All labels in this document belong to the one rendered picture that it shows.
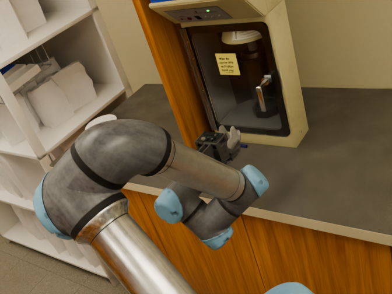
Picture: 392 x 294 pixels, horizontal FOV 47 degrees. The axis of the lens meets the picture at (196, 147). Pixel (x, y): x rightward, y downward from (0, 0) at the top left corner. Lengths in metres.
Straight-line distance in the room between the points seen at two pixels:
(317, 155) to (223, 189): 0.59
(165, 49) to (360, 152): 0.70
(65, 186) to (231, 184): 0.36
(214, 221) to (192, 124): 0.65
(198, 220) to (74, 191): 0.39
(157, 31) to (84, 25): 1.06
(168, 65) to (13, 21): 0.92
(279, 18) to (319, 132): 0.43
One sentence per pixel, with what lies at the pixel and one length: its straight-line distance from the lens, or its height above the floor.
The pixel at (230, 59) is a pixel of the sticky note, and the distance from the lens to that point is 1.45.
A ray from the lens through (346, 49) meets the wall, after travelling 1.80.
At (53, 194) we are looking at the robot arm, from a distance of 0.80.
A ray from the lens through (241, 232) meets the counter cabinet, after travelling 1.53.
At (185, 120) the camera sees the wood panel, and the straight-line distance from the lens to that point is 1.61.
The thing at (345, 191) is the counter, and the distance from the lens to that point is 1.35.
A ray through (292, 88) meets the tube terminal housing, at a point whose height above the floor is 1.14.
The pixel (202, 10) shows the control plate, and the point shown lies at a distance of 1.33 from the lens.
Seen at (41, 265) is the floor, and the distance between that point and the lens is 3.12.
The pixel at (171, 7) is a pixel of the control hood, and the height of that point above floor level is 1.49.
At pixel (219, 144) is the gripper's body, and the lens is 1.16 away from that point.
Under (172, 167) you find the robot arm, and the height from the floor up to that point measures 1.37.
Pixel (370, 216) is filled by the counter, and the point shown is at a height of 0.94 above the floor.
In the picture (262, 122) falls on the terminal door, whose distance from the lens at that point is 1.52.
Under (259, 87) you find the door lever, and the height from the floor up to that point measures 1.21.
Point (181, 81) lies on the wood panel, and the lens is 1.58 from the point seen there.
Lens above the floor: 1.82
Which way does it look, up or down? 31 degrees down
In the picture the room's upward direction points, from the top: 19 degrees counter-clockwise
